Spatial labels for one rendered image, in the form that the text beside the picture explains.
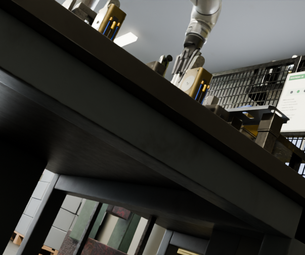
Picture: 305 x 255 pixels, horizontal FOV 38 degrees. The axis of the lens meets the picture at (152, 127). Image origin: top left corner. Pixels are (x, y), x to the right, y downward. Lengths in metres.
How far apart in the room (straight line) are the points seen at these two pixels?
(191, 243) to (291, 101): 0.94
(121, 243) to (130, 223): 0.26
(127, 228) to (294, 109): 3.98
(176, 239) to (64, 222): 4.14
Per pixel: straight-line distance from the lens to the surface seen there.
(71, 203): 6.58
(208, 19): 1.77
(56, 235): 6.57
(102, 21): 1.31
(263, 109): 1.46
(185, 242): 2.51
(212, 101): 1.98
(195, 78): 1.43
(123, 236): 5.68
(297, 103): 2.02
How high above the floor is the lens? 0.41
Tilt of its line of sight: 17 degrees up
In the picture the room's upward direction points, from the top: 23 degrees clockwise
